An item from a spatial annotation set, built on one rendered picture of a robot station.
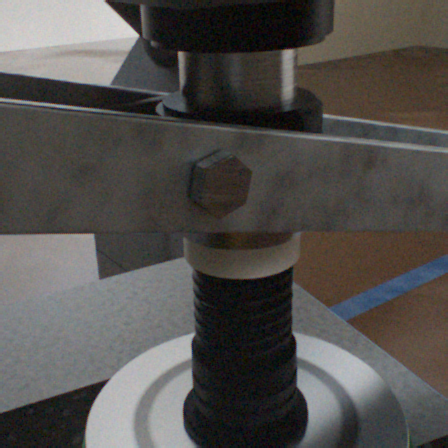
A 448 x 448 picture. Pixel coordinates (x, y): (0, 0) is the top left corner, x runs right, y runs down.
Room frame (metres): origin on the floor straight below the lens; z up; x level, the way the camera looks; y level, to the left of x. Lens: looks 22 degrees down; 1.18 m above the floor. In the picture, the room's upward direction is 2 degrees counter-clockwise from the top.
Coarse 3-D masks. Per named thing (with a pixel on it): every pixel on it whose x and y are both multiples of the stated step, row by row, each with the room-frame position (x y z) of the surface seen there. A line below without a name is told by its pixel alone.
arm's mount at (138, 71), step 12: (132, 48) 1.67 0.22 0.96; (132, 60) 1.63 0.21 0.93; (144, 60) 1.60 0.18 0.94; (120, 72) 1.63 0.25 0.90; (132, 72) 1.60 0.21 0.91; (144, 72) 1.57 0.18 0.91; (156, 72) 1.54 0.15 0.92; (168, 72) 1.51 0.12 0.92; (120, 84) 1.59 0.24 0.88; (132, 84) 1.56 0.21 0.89; (144, 84) 1.53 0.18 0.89; (156, 84) 1.51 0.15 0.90; (168, 84) 1.48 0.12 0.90
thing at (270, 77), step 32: (192, 64) 0.33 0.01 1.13; (224, 64) 0.32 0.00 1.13; (256, 64) 0.32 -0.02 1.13; (288, 64) 0.33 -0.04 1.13; (160, 96) 0.37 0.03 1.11; (192, 96) 0.33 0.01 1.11; (224, 96) 0.32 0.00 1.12; (256, 96) 0.32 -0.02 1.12; (288, 96) 0.33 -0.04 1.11; (288, 128) 0.31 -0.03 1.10; (320, 128) 0.34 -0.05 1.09
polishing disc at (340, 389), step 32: (160, 352) 0.43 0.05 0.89; (320, 352) 0.42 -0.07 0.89; (128, 384) 0.39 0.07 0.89; (160, 384) 0.39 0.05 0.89; (192, 384) 0.38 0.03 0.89; (320, 384) 0.38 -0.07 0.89; (352, 384) 0.38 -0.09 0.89; (384, 384) 0.38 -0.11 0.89; (96, 416) 0.35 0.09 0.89; (128, 416) 0.35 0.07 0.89; (160, 416) 0.35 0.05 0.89; (320, 416) 0.35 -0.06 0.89; (352, 416) 0.35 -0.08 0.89; (384, 416) 0.35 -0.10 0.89
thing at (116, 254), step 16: (96, 240) 1.61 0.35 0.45; (112, 240) 1.53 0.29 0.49; (128, 240) 1.46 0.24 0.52; (144, 240) 1.39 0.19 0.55; (160, 240) 1.33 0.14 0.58; (176, 240) 1.33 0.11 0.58; (96, 256) 1.63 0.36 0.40; (112, 256) 1.54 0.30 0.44; (128, 256) 1.46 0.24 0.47; (144, 256) 1.40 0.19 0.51; (160, 256) 1.33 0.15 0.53; (176, 256) 1.33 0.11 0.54; (112, 272) 1.55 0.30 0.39
